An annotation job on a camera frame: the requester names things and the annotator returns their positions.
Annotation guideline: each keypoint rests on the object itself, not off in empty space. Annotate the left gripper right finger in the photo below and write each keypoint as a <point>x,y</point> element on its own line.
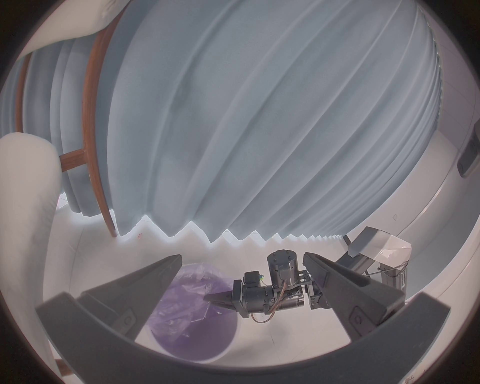
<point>348,296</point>

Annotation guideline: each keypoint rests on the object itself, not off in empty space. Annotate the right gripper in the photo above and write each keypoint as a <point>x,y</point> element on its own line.
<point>255,300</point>

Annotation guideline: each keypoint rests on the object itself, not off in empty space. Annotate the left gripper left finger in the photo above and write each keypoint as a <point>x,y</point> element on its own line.
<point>131,292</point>

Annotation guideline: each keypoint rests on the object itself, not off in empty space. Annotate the purple plastic bag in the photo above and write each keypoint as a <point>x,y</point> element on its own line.
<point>195,315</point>

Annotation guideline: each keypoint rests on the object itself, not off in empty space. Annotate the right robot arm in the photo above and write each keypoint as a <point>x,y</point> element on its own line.
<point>283,266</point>

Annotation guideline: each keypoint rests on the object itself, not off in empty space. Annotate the white trash bin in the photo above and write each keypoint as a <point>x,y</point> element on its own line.
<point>202,358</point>

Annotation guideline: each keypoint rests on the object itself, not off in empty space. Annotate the pale blue curtain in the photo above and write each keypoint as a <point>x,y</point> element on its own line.
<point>262,112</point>

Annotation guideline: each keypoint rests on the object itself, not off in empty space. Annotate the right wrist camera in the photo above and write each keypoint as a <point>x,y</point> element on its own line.
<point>252,278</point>

